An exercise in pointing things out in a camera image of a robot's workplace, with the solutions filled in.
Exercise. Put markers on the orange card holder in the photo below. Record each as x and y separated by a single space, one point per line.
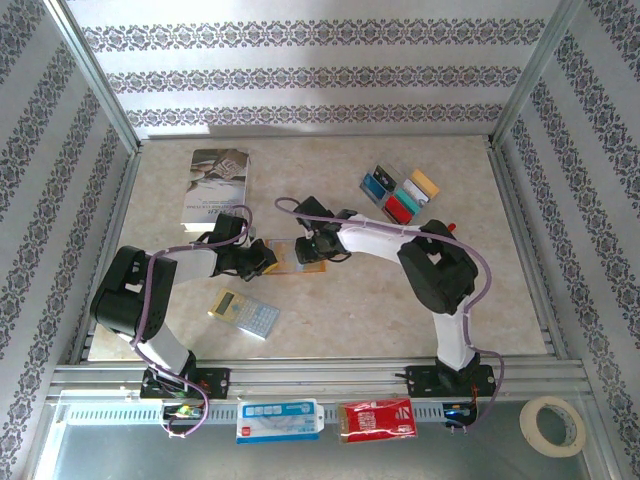
320 267

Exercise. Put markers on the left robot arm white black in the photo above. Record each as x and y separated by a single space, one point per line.
125 295

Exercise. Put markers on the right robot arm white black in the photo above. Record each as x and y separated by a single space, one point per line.
435 270

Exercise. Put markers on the blue credit card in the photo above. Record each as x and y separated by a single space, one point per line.
374 189

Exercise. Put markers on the red credit card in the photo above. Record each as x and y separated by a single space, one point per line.
400 209

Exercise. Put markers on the black credit card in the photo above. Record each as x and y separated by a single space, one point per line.
384 176

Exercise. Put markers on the teal credit card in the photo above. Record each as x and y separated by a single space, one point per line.
411 200

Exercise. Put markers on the clear plastic card organiser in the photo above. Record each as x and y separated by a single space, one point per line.
400 176

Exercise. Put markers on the white credit card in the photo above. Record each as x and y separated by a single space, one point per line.
416 190

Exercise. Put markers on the gold credit card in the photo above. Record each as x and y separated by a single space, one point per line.
426 183

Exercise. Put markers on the gold and silver calculator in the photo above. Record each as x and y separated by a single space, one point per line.
245 312

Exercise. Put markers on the paperback book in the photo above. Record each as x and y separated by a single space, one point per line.
220 175

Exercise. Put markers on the blue and white packet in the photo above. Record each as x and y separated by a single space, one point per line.
277 420

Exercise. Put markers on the small circuit board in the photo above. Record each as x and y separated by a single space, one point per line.
457 411
182 411

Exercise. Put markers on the red packet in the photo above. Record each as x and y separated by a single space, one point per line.
377 420

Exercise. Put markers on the masking tape roll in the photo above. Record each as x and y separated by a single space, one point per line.
526 422

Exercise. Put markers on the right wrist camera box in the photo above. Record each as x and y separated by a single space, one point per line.
310 234

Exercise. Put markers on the aluminium mounting rail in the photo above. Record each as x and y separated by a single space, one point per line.
320 375

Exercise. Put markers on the aluminium side rail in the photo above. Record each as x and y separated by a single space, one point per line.
507 190
118 215

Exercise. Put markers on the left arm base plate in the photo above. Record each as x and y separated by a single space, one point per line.
217 382

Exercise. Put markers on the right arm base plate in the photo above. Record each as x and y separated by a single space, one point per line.
422 382

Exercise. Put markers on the aluminium frame post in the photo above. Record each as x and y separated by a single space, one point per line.
532 75
97 80

